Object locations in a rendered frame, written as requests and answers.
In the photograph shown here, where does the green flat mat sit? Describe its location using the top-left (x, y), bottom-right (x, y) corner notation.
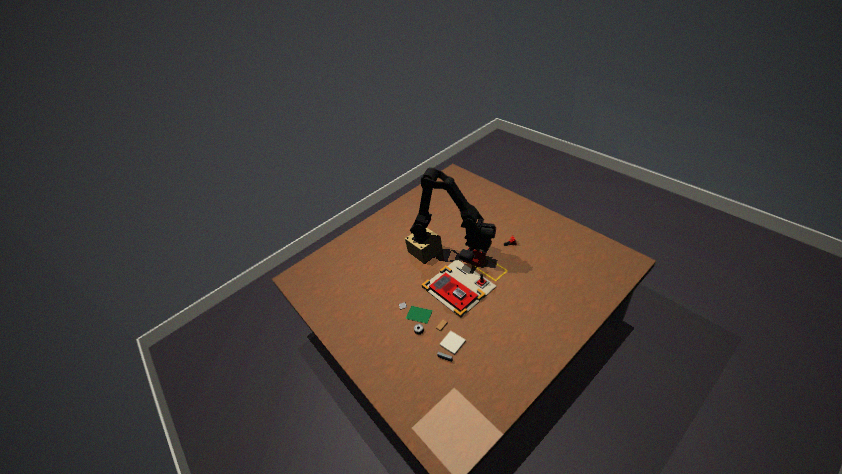
top-left (406, 306), bottom-right (433, 324)

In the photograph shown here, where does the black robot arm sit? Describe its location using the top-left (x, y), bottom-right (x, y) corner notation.
top-left (410, 167), bottom-right (496, 252)

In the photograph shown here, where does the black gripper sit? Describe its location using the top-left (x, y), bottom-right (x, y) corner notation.
top-left (459, 234), bottom-right (480, 263)

